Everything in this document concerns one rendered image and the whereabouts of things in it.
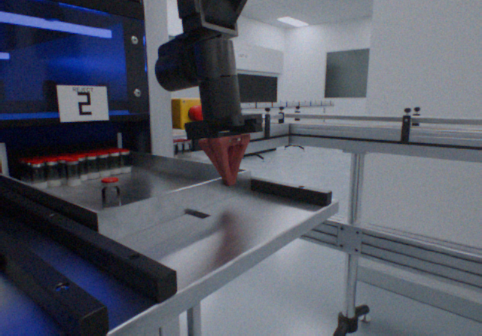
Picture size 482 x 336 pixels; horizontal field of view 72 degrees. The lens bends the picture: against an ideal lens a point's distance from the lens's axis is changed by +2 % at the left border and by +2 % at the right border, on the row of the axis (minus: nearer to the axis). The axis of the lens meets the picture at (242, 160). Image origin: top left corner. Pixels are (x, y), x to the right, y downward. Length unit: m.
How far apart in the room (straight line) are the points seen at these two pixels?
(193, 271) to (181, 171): 0.36
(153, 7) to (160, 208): 0.46
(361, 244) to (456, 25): 1.05
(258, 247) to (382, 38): 1.64
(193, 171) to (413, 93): 1.39
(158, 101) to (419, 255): 1.00
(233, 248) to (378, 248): 1.05
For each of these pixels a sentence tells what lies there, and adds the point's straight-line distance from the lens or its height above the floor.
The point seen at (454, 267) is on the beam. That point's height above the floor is 0.49.
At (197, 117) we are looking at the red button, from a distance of 0.76.
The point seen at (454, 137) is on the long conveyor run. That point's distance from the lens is 1.19.
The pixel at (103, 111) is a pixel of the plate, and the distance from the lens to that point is 0.66.
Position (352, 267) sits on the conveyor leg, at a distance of 1.45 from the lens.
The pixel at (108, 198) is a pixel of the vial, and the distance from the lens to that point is 0.45.
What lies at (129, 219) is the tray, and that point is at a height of 0.90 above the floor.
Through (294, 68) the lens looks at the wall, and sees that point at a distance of 9.67.
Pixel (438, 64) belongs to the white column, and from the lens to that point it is 1.82.
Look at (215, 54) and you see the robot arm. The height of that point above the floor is 1.09.
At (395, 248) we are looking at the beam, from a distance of 1.34.
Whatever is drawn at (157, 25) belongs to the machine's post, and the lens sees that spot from 0.75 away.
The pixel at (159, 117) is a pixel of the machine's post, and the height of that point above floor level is 0.99.
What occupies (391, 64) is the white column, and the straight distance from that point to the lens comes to 1.86.
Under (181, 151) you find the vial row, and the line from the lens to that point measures 0.84.
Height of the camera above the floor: 1.03
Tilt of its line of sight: 11 degrees down
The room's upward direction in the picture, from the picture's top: straight up
